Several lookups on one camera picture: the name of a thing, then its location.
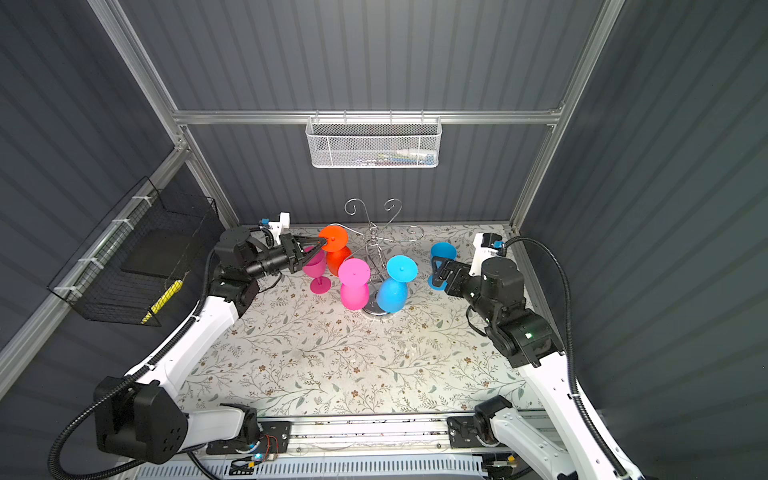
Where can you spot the red wine glass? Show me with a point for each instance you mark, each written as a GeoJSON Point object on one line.
{"type": "Point", "coordinates": [336, 247]}

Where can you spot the black wire basket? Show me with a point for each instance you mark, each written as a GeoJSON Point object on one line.
{"type": "Point", "coordinates": [93, 284]}

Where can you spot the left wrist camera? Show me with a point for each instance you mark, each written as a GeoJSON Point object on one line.
{"type": "Point", "coordinates": [274, 228]}

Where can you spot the chrome wine glass rack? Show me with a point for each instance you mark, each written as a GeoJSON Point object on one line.
{"type": "Point", "coordinates": [372, 246]}

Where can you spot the white wire mesh basket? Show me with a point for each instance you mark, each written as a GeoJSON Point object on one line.
{"type": "Point", "coordinates": [369, 145]}

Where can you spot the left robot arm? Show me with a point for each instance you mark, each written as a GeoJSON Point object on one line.
{"type": "Point", "coordinates": [137, 416]}

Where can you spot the yellow black item in basket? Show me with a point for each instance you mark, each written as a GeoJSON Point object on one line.
{"type": "Point", "coordinates": [169, 293]}

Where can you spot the pink wine glass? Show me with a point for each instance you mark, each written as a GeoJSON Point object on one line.
{"type": "Point", "coordinates": [354, 275]}
{"type": "Point", "coordinates": [320, 283]}

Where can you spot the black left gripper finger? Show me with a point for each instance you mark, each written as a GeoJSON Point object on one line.
{"type": "Point", "coordinates": [317, 259]}
{"type": "Point", "coordinates": [310, 242]}

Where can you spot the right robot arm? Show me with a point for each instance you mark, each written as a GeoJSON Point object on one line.
{"type": "Point", "coordinates": [532, 347]}

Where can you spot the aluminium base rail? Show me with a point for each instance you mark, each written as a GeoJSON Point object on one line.
{"type": "Point", "coordinates": [386, 446]}

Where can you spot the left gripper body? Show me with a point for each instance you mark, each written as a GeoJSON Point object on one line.
{"type": "Point", "coordinates": [295, 262]}

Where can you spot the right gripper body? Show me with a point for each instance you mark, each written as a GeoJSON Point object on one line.
{"type": "Point", "coordinates": [461, 283]}

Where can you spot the black pad in basket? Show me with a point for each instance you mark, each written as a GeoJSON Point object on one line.
{"type": "Point", "coordinates": [156, 254]}

